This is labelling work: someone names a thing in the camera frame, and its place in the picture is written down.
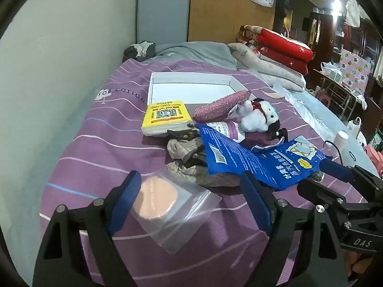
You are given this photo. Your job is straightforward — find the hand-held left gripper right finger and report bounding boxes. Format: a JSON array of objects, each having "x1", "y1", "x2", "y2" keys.
[{"x1": 239, "y1": 171, "x2": 349, "y2": 287}]

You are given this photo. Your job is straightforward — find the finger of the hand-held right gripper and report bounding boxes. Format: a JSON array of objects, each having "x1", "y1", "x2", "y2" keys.
[
  {"x1": 320, "y1": 157, "x2": 383, "y2": 192},
  {"x1": 296, "y1": 177, "x2": 352, "y2": 216}
]

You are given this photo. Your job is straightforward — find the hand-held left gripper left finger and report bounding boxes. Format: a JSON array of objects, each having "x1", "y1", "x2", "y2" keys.
[{"x1": 32, "y1": 170, "x2": 142, "y2": 287}]

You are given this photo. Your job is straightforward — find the orange puff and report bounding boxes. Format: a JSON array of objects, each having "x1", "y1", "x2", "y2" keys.
[{"x1": 129, "y1": 167, "x2": 223, "y2": 254}]

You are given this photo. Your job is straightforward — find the purple pump bottle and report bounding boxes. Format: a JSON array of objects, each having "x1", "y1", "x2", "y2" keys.
[{"x1": 205, "y1": 120, "x2": 289, "y2": 150}]

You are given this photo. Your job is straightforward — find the white plush dog toy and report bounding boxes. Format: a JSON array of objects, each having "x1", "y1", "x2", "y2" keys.
[{"x1": 236, "y1": 97, "x2": 282, "y2": 132}]

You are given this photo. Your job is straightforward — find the pink sparkly pouch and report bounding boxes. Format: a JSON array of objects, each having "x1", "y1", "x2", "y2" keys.
[{"x1": 192, "y1": 90, "x2": 252, "y2": 121}]

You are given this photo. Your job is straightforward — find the white cardboard box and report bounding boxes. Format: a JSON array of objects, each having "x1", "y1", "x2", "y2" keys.
[{"x1": 146, "y1": 72, "x2": 249, "y2": 110}]

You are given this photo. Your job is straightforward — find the white jar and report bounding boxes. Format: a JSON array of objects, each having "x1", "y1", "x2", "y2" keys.
[{"x1": 333, "y1": 131, "x2": 349, "y2": 148}]

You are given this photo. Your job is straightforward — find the white small appliance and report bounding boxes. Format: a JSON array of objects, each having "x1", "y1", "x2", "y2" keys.
[{"x1": 347, "y1": 118, "x2": 367, "y2": 144}]

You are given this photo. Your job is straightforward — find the purple striped bed sheet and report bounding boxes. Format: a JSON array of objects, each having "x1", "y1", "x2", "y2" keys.
[{"x1": 39, "y1": 57, "x2": 368, "y2": 287}]

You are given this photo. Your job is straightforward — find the clear plastic sheet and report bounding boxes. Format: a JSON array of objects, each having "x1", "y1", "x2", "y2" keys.
[{"x1": 273, "y1": 79, "x2": 338, "y2": 132}]

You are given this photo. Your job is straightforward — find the metal rack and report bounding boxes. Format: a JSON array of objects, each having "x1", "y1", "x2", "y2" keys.
[{"x1": 313, "y1": 69, "x2": 360, "y2": 117}]

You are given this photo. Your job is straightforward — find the yellow tissue pack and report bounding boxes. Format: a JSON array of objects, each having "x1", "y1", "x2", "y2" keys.
[{"x1": 141, "y1": 99, "x2": 194, "y2": 137}]

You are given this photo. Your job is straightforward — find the red folded quilt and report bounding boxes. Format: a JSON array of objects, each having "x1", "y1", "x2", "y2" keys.
[
  {"x1": 259, "y1": 46, "x2": 309, "y2": 76},
  {"x1": 257, "y1": 28, "x2": 314, "y2": 62}
]

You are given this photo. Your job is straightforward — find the dark wooden cabinet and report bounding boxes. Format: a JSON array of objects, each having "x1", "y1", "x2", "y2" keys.
[{"x1": 310, "y1": 6, "x2": 383, "y2": 75}]

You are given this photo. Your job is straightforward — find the dark clothing bundle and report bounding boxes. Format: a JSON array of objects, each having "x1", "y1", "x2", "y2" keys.
[{"x1": 122, "y1": 40, "x2": 158, "y2": 64}]

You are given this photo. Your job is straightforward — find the white hanging shirt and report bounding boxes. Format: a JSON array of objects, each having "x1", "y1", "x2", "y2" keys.
[{"x1": 345, "y1": 0, "x2": 370, "y2": 27}]

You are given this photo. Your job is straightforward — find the red floral quilt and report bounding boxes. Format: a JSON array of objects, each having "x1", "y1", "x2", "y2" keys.
[{"x1": 236, "y1": 25, "x2": 264, "y2": 48}]

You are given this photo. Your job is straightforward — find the grey blanket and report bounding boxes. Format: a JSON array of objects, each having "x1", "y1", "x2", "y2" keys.
[{"x1": 154, "y1": 42, "x2": 238, "y2": 70}]

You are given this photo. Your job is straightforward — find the dark hanging jacket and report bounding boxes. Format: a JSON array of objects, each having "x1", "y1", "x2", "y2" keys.
[{"x1": 274, "y1": 0, "x2": 292, "y2": 33}]

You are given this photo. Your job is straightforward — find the grey upright panel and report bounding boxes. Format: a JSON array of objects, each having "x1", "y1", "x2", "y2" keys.
[{"x1": 136, "y1": 0, "x2": 192, "y2": 44}]

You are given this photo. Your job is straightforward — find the black cable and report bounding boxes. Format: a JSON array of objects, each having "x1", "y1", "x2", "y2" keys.
[{"x1": 324, "y1": 140, "x2": 344, "y2": 166}]

